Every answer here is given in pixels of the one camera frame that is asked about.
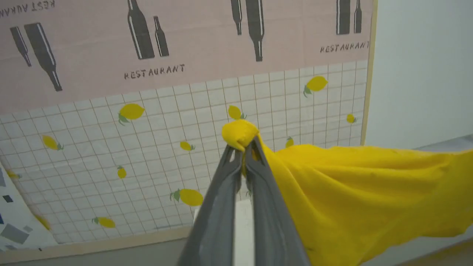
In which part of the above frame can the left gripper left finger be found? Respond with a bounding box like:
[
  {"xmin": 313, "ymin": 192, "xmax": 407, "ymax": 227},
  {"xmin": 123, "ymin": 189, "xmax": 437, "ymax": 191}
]
[{"xmin": 177, "ymin": 144, "xmax": 243, "ymax": 266}]

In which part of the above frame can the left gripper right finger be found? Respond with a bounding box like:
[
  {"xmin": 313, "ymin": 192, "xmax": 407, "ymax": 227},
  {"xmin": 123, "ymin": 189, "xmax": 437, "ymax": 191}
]
[{"xmin": 244, "ymin": 136, "xmax": 312, "ymax": 266}]

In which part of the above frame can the yellow garment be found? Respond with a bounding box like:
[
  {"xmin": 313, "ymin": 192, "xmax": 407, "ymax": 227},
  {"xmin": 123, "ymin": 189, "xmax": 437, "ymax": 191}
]
[{"xmin": 221, "ymin": 119, "xmax": 473, "ymax": 266}]

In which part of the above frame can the lemon print partition panel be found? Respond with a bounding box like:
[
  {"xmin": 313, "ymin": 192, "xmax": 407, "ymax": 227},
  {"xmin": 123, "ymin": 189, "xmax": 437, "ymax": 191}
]
[{"xmin": 0, "ymin": 0, "xmax": 378, "ymax": 265}]

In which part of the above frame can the terrazzo print partition panel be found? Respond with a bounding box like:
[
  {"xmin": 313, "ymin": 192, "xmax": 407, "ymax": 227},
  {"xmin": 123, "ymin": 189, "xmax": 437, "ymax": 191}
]
[{"xmin": 0, "ymin": 163, "xmax": 58, "ymax": 252}]

